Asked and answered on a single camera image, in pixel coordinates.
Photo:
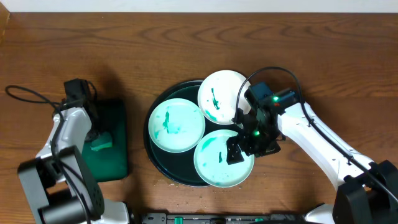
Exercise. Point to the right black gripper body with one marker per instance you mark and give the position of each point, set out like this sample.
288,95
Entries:
261,140

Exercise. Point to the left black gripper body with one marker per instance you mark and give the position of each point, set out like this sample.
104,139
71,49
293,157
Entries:
94,134

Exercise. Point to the mint plate front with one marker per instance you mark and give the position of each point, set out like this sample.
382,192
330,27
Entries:
210,161

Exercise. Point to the mint plate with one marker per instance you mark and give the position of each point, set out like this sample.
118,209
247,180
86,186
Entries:
210,161
176,125

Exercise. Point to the green sponge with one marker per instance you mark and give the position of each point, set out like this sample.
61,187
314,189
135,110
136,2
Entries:
103,141

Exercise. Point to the white plate with green stain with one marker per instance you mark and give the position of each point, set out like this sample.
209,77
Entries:
217,96

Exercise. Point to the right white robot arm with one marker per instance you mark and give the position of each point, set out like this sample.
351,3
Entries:
366,192

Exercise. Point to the dark green rectangular tray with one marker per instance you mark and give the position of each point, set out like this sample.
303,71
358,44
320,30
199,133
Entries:
111,163

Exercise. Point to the round dark green tray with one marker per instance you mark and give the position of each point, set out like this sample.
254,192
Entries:
179,166

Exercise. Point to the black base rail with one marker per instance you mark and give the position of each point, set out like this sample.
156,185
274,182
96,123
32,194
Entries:
163,218

